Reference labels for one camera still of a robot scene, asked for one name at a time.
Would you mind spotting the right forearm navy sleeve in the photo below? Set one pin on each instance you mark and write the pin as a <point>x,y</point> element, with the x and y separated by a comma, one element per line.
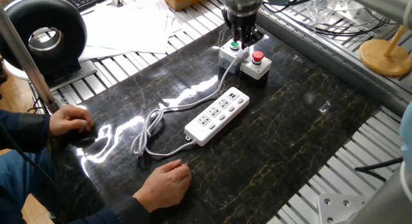
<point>122,212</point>

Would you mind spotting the silver robot mount plate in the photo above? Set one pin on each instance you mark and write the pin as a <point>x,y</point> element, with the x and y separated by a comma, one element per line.
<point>338,208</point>

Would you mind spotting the left forearm navy sleeve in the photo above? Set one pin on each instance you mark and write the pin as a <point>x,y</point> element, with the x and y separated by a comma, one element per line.
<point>22,130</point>

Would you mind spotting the grey lamp base plate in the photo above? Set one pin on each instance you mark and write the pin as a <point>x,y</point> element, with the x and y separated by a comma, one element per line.
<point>74,76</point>

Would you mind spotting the white power strip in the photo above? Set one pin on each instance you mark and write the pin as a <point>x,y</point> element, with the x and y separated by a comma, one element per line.
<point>217,116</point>

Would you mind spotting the grey box with green button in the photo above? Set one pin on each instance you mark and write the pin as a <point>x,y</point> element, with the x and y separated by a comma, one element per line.
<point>227,55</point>

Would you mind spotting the person's left hand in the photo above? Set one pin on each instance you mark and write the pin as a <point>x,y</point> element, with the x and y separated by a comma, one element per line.
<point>69,119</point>

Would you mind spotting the person's right hand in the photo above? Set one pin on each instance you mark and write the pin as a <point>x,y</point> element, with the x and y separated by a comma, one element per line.
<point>164,185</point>

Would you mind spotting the white box with red button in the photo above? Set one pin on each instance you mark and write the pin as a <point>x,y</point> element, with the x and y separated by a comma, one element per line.
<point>257,68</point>

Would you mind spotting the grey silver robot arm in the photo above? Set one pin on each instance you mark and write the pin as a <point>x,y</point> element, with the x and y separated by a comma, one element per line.
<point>370,3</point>

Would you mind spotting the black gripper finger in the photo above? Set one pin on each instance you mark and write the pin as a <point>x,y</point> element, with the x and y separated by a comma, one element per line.
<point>237,34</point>
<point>252,39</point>

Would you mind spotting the person's blue jeans leg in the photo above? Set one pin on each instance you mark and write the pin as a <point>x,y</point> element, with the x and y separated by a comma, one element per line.
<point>19,182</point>

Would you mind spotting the aluminium frame pole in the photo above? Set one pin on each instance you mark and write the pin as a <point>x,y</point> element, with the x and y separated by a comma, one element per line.
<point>25,60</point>

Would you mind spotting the brown cardboard box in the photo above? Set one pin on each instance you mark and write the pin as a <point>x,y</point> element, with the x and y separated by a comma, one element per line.
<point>181,0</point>

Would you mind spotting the clear plastic container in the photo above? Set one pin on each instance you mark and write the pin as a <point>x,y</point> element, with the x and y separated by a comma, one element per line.
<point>322,11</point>

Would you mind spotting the white paper sheets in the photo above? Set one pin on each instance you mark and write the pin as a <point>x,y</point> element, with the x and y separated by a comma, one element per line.
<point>128,27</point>

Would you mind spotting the wooden round base stand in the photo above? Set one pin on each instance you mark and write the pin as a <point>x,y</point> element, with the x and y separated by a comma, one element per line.
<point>383,58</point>

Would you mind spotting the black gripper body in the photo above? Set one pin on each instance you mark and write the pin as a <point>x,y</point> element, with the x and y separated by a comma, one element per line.
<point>241,19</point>

